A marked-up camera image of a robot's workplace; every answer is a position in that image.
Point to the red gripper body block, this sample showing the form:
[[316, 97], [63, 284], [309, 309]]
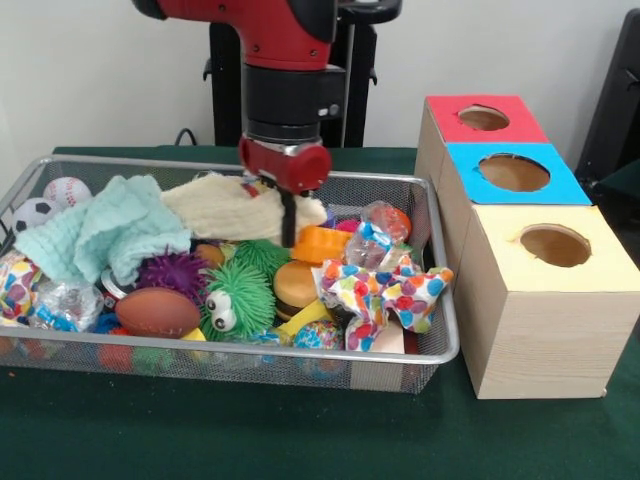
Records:
[[285, 165]]

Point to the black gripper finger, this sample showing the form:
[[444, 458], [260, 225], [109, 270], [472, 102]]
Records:
[[288, 218]]

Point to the cream yellow waffle cloth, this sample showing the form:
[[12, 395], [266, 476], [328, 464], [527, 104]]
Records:
[[230, 212]]

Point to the mint green waffle cloth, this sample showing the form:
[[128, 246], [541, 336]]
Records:
[[110, 230]]

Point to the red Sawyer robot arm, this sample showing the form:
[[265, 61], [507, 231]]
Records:
[[270, 60]]

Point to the clear mesh bin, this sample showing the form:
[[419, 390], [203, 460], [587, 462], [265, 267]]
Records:
[[440, 330]]

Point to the wooden box with three holes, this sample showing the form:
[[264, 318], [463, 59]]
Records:
[[540, 320]]

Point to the orange plastic block toy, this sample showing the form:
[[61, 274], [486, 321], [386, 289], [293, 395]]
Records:
[[322, 243]]

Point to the tan hamburger toy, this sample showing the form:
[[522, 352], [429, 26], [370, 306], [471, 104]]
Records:
[[297, 285]]

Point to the large green fuzzy ball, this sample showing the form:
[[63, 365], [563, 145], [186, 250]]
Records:
[[240, 295]]

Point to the blue globe ball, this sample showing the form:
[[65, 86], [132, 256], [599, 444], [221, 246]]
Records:
[[320, 336]]

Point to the colourful patchwork fabric toy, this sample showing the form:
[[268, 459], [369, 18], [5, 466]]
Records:
[[385, 295]]

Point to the purple spiky ball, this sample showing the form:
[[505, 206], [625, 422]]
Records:
[[172, 272]]

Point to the brown football toy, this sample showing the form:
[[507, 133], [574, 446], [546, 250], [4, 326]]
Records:
[[157, 312]]

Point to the dark green table cloth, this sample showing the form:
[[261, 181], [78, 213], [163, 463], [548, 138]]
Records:
[[300, 430]]

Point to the white baseball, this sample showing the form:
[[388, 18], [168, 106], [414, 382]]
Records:
[[67, 190]]

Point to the black white soccer ball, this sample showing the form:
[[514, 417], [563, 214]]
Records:
[[33, 213]]

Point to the colourful polka dot fabric toy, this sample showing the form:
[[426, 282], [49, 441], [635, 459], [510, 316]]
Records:
[[15, 290]]

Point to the black equipment stand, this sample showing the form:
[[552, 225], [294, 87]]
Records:
[[615, 100]]

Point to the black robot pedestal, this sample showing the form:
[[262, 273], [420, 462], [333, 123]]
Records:
[[225, 80]]

